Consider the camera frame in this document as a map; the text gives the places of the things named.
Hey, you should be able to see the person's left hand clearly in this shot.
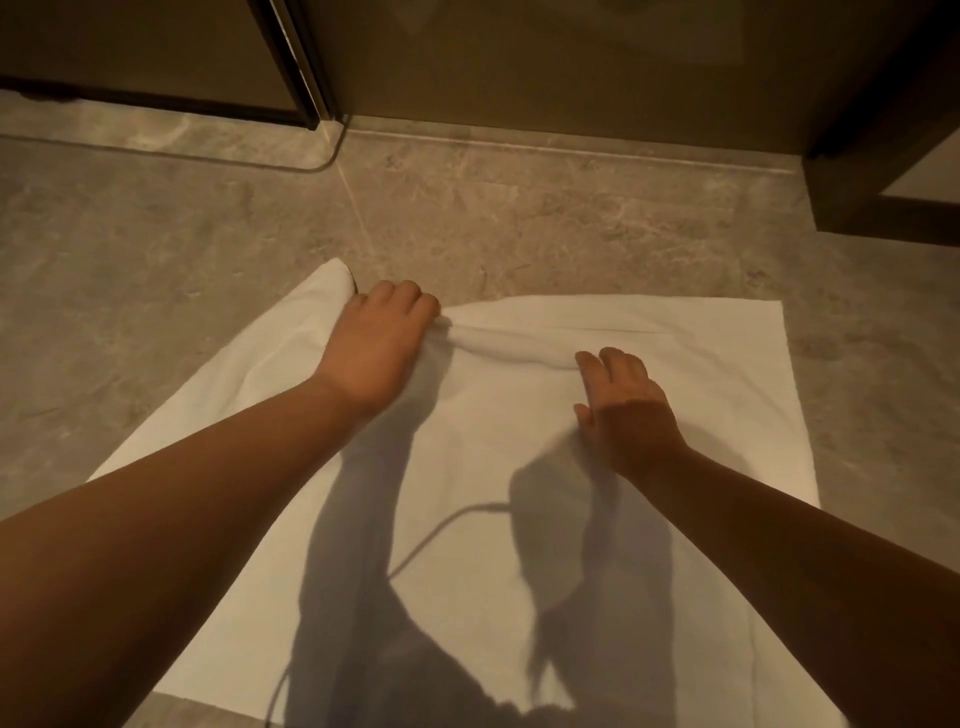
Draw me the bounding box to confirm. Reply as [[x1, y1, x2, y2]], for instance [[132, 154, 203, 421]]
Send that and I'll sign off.
[[309, 279, 442, 421]]

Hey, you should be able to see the person's left forearm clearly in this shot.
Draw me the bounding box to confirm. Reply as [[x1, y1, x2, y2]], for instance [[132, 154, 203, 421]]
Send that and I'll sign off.
[[0, 374, 369, 728]]

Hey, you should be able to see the person's right hand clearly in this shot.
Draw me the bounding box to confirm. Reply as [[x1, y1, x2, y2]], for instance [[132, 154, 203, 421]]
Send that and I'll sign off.
[[572, 346, 690, 483]]

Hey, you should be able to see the small white towel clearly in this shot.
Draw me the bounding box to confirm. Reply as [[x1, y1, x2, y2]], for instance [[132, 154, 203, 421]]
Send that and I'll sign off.
[[88, 258, 849, 728]]

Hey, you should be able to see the bronze glass shower door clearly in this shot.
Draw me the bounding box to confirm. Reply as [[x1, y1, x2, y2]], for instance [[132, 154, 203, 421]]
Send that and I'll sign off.
[[0, 0, 333, 130], [284, 0, 916, 155]]

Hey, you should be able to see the person's right forearm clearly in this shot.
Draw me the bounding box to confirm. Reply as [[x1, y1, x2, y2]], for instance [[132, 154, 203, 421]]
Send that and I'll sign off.
[[637, 446, 960, 728]]

